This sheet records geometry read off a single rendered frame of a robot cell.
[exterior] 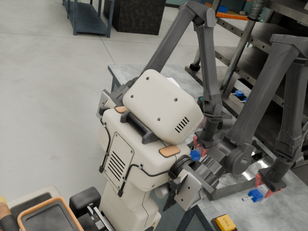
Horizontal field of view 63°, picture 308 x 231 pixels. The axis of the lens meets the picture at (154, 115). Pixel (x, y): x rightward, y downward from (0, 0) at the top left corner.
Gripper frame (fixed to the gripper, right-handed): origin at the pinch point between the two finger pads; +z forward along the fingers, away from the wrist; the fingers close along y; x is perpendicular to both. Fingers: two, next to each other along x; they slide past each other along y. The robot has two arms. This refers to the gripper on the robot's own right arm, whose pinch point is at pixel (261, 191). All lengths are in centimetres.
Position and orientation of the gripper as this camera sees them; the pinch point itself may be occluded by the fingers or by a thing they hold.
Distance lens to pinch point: 120.2
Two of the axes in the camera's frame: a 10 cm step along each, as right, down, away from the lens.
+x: -8.8, 0.7, -4.7
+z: -2.3, 8.0, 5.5
